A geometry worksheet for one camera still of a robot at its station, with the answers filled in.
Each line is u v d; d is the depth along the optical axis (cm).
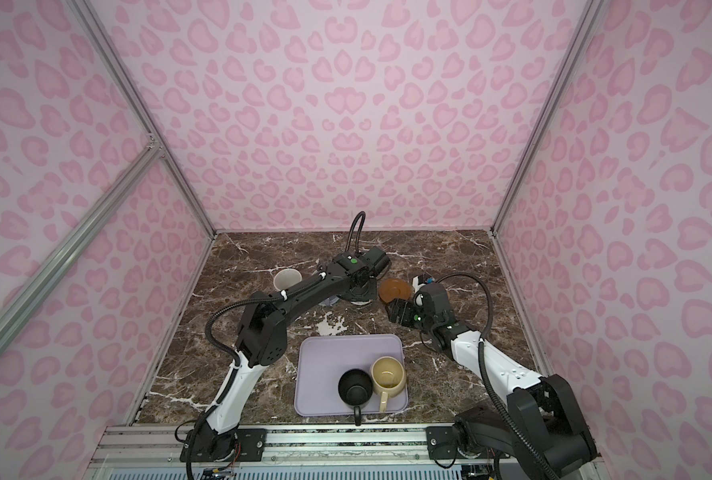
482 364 49
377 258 75
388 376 84
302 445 75
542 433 40
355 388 81
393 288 103
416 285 80
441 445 74
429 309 70
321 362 86
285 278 95
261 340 56
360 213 79
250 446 73
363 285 72
